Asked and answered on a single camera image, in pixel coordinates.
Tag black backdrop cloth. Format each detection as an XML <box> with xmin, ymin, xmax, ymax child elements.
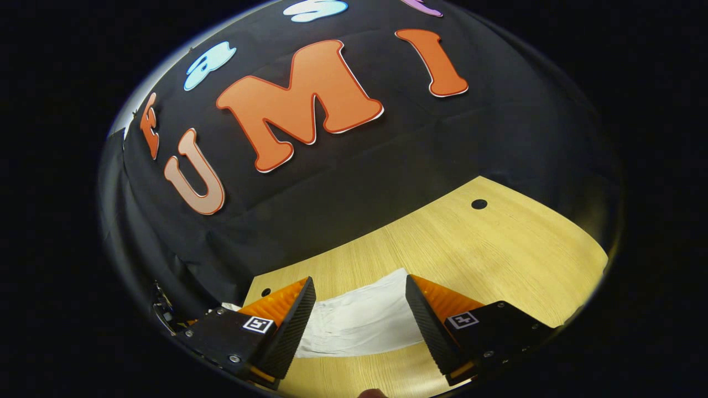
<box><xmin>98</xmin><ymin>0</ymin><xmax>626</xmax><ymax>327</ymax></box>

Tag white jeans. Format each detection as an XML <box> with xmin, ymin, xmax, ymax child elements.
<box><xmin>221</xmin><ymin>268</ymin><xmax>426</xmax><ymax>359</ymax></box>

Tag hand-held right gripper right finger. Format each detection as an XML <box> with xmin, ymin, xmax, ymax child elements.
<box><xmin>405</xmin><ymin>275</ymin><xmax>555</xmax><ymax>386</ymax></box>

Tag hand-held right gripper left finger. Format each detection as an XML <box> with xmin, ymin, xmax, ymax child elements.
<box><xmin>185</xmin><ymin>276</ymin><xmax>317</xmax><ymax>383</ymax></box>

